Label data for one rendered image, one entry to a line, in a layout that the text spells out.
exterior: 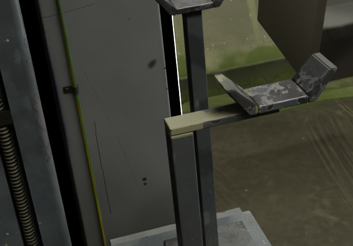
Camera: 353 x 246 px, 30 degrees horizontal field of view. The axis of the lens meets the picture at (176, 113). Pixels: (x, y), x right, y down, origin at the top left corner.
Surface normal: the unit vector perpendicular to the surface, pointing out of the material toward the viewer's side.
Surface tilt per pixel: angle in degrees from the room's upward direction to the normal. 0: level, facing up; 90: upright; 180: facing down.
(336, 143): 0
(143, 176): 90
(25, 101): 90
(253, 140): 0
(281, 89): 0
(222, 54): 57
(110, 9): 90
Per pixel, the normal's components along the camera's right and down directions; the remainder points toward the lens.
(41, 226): 0.27, 0.46
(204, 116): -0.09, -0.87
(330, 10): -0.02, -0.76
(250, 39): 0.18, -0.09
